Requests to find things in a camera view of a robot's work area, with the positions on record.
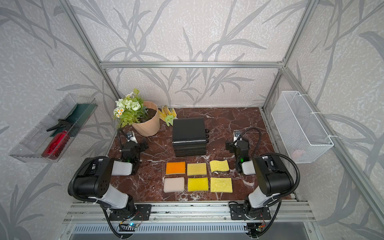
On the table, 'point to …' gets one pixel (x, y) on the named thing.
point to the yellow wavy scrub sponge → (219, 165)
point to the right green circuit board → (255, 229)
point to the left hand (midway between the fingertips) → (136, 138)
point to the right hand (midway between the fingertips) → (236, 137)
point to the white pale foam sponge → (174, 184)
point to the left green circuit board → (130, 225)
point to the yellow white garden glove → (165, 112)
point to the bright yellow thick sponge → (198, 184)
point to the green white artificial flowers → (130, 110)
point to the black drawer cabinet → (189, 136)
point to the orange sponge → (175, 167)
